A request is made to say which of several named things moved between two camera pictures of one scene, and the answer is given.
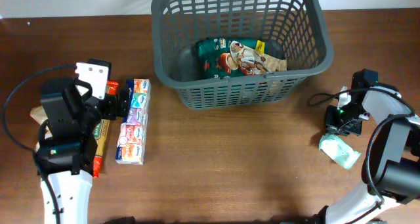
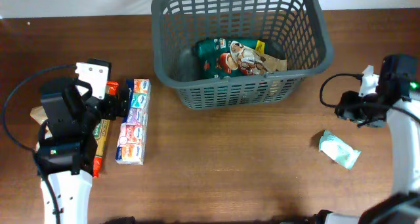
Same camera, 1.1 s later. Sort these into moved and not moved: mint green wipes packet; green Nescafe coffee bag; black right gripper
Moved: black right gripper
Not moved: green Nescafe coffee bag; mint green wipes packet
